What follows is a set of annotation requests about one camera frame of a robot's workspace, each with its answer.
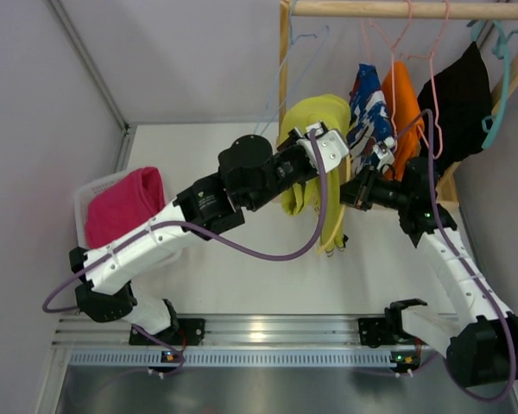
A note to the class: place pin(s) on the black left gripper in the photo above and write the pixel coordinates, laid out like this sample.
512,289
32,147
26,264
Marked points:
297,152

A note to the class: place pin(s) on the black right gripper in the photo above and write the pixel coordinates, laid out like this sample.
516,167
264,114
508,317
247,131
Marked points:
363,190

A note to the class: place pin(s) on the yellow-green trousers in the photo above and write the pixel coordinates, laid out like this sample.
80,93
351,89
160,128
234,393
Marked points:
334,113

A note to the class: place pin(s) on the light blue wire hanger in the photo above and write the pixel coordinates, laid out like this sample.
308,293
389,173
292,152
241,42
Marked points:
276,104

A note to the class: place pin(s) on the pink trousers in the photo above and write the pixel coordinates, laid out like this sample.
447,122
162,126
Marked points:
131,201

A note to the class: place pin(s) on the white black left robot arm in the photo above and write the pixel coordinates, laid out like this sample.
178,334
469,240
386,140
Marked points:
250,174

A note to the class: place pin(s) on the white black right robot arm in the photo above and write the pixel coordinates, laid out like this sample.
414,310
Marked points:
481,347

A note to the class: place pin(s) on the blue patterned trousers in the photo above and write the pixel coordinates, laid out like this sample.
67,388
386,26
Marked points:
369,118

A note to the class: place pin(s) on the orange trousers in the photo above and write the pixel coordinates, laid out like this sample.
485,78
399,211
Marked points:
403,108

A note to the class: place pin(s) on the black trousers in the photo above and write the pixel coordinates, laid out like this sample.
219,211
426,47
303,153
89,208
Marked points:
460,98

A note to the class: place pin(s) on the white plastic laundry basket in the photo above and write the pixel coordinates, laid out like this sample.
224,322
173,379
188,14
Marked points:
82,198

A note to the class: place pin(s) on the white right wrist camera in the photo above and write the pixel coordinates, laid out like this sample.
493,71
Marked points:
383,153

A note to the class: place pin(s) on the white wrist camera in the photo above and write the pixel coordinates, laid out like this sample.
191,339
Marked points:
330,143
383,153

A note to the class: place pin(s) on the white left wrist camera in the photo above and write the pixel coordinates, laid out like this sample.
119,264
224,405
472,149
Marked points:
330,143

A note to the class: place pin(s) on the aluminium mounting rail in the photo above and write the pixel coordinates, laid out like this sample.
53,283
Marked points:
232,331

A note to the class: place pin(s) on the grey slotted cable duct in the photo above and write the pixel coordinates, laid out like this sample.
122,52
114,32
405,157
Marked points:
242,358

